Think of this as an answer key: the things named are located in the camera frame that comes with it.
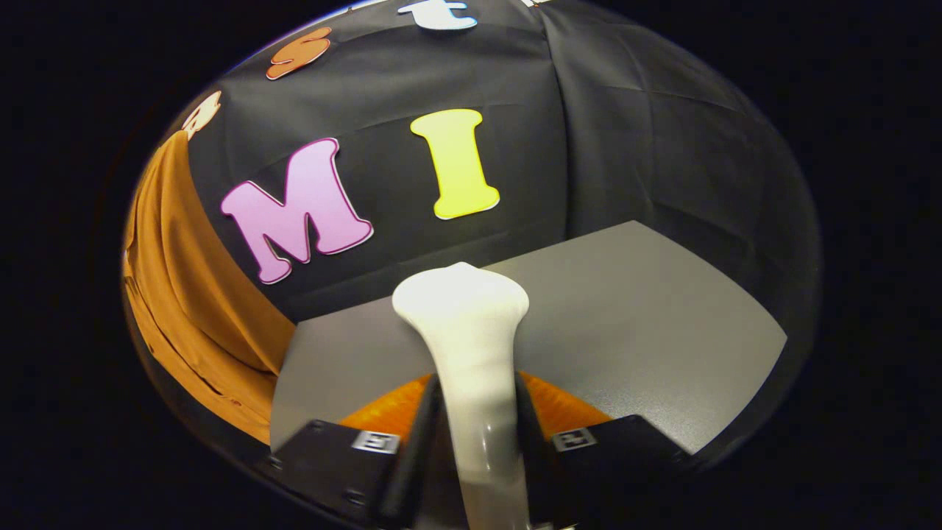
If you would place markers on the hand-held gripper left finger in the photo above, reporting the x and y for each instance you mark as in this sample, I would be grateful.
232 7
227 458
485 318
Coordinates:
419 456

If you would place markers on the orange-brown button shirt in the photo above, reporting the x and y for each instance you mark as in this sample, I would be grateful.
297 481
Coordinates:
191 294

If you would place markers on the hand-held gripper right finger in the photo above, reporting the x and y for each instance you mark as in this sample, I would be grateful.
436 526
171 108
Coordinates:
531 456

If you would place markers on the white garment steamer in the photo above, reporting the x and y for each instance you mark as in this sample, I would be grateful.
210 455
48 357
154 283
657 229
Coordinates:
464 331

